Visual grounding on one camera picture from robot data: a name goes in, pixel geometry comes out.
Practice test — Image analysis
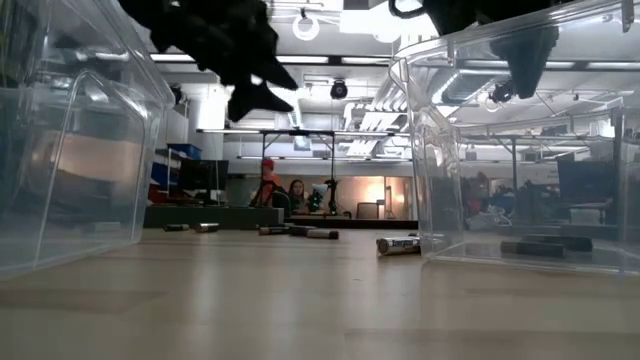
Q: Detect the clear plastic bin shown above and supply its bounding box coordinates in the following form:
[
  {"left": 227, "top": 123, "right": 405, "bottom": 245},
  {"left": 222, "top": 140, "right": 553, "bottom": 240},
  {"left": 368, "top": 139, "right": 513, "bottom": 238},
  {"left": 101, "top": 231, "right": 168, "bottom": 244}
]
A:
[
  {"left": 388, "top": 0, "right": 640, "bottom": 277},
  {"left": 0, "top": 0, "right": 176, "bottom": 279}
]

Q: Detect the dark low ledge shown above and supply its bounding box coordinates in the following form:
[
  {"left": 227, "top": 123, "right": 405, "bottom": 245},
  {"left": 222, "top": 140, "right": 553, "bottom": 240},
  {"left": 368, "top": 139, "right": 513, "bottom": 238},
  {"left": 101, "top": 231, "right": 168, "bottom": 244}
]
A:
[{"left": 143, "top": 205, "right": 285, "bottom": 230}]

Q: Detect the black background table frame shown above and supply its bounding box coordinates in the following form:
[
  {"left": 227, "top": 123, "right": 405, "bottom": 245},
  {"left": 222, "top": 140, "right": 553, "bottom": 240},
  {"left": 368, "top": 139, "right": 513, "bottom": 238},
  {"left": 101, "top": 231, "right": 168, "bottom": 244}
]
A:
[{"left": 197, "top": 128, "right": 411, "bottom": 217}]

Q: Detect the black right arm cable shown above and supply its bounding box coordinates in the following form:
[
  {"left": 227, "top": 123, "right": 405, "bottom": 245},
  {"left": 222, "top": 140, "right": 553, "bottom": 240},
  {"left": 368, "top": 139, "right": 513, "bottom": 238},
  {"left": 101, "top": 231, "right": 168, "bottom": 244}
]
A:
[{"left": 388, "top": 0, "right": 427, "bottom": 20}]

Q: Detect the blue storage crate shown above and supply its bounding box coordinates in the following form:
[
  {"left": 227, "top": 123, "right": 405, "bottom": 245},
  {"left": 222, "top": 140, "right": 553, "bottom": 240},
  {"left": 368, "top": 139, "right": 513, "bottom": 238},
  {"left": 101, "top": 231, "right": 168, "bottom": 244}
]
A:
[{"left": 167, "top": 143, "right": 203, "bottom": 161}]

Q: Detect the dark wide monitor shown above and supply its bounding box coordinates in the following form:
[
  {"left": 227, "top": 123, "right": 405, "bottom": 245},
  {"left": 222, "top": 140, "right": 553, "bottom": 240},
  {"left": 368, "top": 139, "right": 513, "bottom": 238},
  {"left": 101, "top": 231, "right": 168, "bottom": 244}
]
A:
[{"left": 557, "top": 158, "right": 615, "bottom": 200}]

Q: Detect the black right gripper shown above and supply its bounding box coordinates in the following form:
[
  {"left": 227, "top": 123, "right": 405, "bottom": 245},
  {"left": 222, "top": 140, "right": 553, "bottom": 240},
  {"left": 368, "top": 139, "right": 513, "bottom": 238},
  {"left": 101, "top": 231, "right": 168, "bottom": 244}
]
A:
[{"left": 423, "top": 0, "right": 571, "bottom": 100}]

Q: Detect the large silver battery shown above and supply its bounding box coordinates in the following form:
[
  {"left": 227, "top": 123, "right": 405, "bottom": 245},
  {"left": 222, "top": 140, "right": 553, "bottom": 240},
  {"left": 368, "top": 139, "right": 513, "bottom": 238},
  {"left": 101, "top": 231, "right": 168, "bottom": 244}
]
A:
[{"left": 376, "top": 236, "right": 422, "bottom": 257}]

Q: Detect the white box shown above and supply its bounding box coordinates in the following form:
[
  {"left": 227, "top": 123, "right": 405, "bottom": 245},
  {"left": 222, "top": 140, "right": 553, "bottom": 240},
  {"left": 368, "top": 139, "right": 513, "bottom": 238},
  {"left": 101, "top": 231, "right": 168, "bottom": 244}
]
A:
[{"left": 569, "top": 207, "right": 606, "bottom": 226}]

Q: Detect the black computer monitor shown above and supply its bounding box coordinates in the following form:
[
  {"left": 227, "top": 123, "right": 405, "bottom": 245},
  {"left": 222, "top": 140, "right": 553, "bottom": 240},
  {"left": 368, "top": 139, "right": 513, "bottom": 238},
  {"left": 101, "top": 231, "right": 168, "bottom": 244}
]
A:
[{"left": 178, "top": 159, "right": 230, "bottom": 204}]

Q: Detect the black ceiling mounted camera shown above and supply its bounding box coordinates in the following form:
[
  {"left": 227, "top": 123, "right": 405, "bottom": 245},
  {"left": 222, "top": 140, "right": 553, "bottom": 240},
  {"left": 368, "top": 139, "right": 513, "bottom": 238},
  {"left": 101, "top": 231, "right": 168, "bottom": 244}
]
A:
[{"left": 488, "top": 79, "right": 516, "bottom": 105}]

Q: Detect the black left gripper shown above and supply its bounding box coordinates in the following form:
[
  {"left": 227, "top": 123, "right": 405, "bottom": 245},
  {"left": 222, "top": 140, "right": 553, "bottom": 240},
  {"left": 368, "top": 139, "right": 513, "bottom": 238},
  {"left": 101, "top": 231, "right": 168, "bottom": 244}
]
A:
[{"left": 117, "top": 0, "right": 300, "bottom": 123}]

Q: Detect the white ceiling ring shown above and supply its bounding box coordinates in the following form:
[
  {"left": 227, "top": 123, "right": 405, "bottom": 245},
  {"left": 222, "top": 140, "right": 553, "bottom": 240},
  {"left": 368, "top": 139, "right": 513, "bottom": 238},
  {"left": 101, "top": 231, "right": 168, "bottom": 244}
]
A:
[{"left": 292, "top": 13, "right": 321, "bottom": 42}]

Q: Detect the person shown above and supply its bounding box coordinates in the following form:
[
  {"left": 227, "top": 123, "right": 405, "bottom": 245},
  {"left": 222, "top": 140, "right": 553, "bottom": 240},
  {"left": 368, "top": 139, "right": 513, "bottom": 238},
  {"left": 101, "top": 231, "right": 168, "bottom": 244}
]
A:
[
  {"left": 287, "top": 179, "right": 309, "bottom": 215},
  {"left": 249, "top": 158, "right": 282, "bottom": 209}
]

